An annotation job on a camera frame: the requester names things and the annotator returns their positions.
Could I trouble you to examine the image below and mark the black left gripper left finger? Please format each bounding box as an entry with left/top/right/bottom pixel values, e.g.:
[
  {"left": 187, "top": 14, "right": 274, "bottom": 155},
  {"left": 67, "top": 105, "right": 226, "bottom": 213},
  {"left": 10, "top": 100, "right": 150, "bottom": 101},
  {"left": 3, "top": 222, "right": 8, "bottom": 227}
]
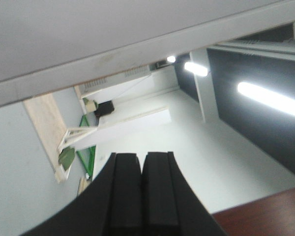
[{"left": 19, "top": 152, "right": 142, "bottom": 236}]

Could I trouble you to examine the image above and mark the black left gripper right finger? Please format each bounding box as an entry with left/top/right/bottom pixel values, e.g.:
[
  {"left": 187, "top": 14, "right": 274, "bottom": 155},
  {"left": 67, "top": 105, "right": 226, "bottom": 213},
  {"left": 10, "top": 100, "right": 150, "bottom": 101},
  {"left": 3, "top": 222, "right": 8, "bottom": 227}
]
[{"left": 141, "top": 151, "right": 227, "bottom": 236}]

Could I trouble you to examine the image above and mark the brown wooden door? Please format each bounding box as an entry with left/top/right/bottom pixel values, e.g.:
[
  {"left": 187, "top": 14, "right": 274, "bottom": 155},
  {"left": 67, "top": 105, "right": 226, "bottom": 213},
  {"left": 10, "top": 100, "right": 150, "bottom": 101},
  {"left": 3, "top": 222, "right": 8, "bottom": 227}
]
[{"left": 212, "top": 188, "right": 295, "bottom": 236}]

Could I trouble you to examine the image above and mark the distant green sandbag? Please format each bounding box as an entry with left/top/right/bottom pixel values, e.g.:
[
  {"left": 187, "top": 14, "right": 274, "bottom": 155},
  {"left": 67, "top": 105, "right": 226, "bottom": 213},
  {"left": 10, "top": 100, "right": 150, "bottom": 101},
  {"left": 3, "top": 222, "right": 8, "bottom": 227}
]
[{"left": 59, "top": 147, "right": 75, "bottom": 171}]

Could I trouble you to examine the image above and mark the fluorescent ceiling light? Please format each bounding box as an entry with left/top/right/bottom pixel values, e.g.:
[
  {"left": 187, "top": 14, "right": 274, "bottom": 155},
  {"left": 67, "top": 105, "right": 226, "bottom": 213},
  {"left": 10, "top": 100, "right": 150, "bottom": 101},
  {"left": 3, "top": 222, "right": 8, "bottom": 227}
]
[
  {"left": 184, "top": 62, "right": 209, "bottom": 77},
  {"left": 237, "top": 82, "right": 295, "bottom": 117}
]

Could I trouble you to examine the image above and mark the green metal frame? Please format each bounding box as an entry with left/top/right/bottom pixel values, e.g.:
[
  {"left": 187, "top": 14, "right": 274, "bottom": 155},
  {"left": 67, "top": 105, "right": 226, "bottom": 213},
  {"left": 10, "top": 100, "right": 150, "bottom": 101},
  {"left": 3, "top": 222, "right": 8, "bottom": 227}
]
[{"left": 75, "top": 115, "right": 97, "bottom": 181}]

